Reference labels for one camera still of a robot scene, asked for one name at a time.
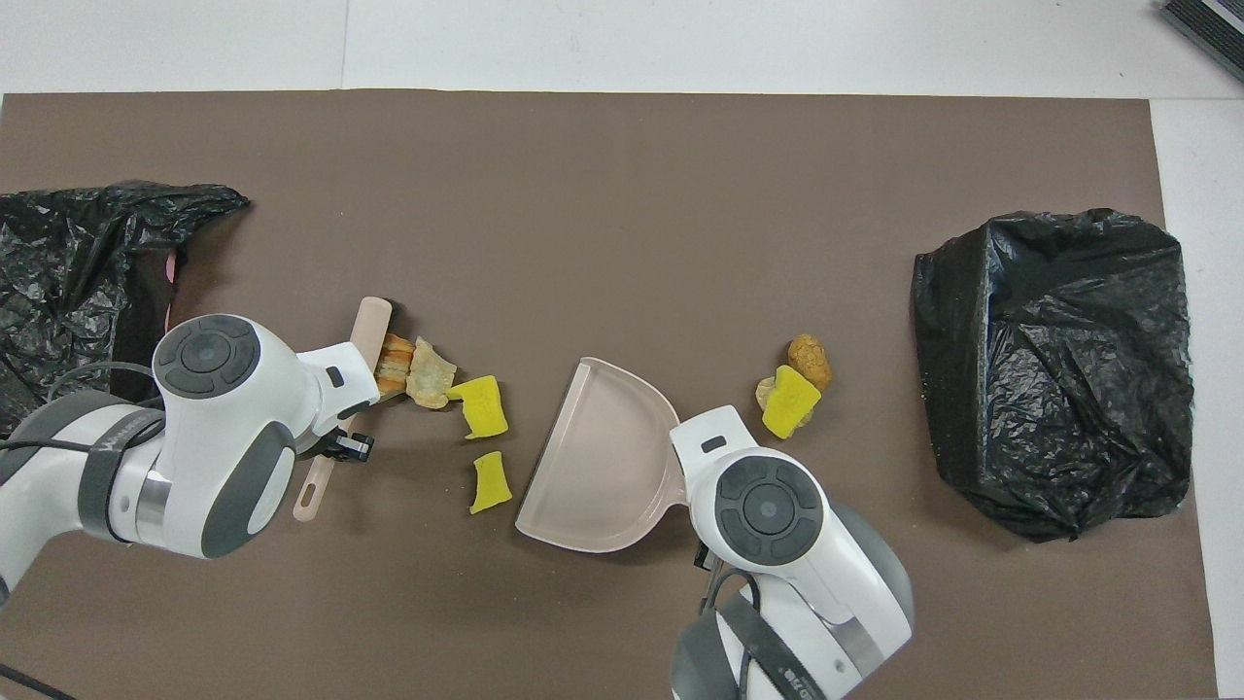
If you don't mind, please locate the yellow sponge with green back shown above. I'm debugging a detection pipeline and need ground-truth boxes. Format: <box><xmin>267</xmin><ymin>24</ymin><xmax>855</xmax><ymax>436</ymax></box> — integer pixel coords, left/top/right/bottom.
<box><xmin>761</xmin><ymin>365</ymin><xmax>823</xmax><ymax>440</ymax></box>

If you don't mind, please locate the beige brush with black bristles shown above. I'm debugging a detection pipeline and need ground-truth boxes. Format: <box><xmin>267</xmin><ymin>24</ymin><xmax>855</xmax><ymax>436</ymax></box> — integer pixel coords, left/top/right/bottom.
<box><xmin>292</xmin><ymin>296</ymin><xmax>396</xmax><ymax>524</ymax></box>

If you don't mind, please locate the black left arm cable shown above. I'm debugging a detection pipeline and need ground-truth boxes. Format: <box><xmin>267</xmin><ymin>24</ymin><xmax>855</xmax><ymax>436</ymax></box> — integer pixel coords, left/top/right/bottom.
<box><xmin>0</xmin><ymin>362</ymin><xmax>161</xmax><ymax>700</ymax></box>

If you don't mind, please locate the beige plastic dustpan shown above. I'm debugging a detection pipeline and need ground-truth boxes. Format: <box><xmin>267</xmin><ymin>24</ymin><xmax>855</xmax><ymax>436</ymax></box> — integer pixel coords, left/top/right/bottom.
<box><xmin>514</xmin><ymin>356</ymin><xmax>693</xmax><ymax>554</ymax></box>

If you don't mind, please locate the brown table mat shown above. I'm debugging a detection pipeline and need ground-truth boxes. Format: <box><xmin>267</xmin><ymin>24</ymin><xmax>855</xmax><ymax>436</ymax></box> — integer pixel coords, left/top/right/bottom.
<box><xmin>0</xmin><ymin>89</ymin><xmax>1218</xmax><ymax>700</ymax></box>

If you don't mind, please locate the small yellow sponge piece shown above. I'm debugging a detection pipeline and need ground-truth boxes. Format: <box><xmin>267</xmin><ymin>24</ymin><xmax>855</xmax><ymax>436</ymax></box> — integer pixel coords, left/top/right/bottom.
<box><xmin>469</xmin><ymin>451</ymin><xmax>513</xmax><ymax>515</ymax></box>

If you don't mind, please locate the brown oval bread nugget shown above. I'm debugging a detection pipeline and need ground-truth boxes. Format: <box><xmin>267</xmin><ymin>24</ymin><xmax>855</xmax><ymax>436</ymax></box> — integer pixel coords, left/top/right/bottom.
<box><xmin>787</xmin><ymin>334</ymin><xmax>834</xmax><ymax>393</ymax></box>

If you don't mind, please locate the large yellow sponge piece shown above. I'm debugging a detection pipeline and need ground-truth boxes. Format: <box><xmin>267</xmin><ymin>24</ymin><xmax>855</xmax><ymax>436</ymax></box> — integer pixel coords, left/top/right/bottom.
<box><xmin>446</xmin><ymin>374</ymin><xmax>510</xmax><ymax>441</ymax></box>

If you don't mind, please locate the striped golden croissant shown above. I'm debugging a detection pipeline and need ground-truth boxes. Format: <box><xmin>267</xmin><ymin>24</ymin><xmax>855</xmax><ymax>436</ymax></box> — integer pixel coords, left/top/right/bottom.
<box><xmin>375</xmin><ymin>332</ymin><xmax>417</xmax><ymax>396</ymax></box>

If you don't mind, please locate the black plastic trash bag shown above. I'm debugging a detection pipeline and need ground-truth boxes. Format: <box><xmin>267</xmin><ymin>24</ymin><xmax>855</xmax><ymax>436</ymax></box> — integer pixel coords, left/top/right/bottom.
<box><xmin>0</xmin><ymin>180</ymin><xmax>251</xmax><ymax>438</ymax></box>
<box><xmin>911</xmin><ymin>208</ymin><xmax>1193</xmax><ymax>543</ymax></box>

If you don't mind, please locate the pale flaky bread chunk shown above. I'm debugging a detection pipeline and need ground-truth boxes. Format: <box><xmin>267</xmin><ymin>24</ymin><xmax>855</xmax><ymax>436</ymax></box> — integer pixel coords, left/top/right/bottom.
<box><xmin>405</xmin><ymin>336</ymin><xmax>459</xmax><ymax>410</ymax></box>

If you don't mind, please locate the dark grey ribbed device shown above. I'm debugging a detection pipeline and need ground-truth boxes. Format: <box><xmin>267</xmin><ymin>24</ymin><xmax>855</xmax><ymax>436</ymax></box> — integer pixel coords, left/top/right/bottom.
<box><xmin>1157</xmin><ymin>0</ymin><xmax>1244</xmax><ymax>84</ymax></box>

